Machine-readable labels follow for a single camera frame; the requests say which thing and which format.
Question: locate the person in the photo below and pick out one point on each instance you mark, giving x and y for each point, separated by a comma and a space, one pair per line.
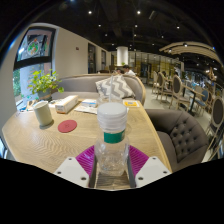
118, 71
128, 71

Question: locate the clear plastic water bottle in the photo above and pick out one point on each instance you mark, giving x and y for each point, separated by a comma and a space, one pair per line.
111, 150

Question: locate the group of dining chairs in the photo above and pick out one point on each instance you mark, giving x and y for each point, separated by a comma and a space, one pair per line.
180, 90

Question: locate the white pamphlet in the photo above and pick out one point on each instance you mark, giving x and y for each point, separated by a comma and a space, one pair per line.
85, 109

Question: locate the green potted plant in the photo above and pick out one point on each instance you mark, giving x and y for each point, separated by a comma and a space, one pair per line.
43, 83

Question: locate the flat round red coaster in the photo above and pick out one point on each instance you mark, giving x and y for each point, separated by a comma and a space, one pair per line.
67, 126

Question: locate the group of ceiling lights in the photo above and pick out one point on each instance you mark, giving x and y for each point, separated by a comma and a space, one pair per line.
138, 12

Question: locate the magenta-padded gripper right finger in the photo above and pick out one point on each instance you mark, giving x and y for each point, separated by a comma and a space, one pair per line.
140, 159

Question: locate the grey tufted armchair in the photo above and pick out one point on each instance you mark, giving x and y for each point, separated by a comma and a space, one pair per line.
183, 136

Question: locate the yellow card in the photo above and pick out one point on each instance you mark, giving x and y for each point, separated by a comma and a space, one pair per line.
131, 103

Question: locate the round colourful window sticker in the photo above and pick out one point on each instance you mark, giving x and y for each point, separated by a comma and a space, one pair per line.
33, 47

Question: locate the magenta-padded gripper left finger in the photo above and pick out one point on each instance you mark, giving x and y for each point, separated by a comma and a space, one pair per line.
85, 160

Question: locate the grey chevron pillow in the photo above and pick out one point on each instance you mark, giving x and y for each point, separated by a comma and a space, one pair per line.
115, 86

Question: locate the blue and white card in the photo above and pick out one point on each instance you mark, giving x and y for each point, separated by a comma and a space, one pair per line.
88, 102

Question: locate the pale green ceramic cup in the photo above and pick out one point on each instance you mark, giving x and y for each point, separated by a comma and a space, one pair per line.
42, 113

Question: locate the white and orange box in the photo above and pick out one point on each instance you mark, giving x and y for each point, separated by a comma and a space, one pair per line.
66, 104

